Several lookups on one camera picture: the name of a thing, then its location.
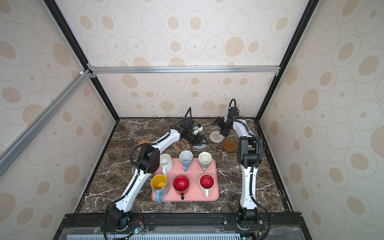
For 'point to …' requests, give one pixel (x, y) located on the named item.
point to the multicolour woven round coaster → (215, 136)
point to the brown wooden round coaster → (229, 145)
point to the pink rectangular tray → (194, 185)
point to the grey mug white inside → (205, 159)
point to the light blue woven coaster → (200, 147)
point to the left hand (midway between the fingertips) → (209, 140)
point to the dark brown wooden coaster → (138, 148)
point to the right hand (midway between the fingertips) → (215, 126)
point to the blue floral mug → (186, 158)
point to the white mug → (166, 164)
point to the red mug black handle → (181, 184)
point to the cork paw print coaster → (180, 146)
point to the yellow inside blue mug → (159, 183)
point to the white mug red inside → (206, 182)
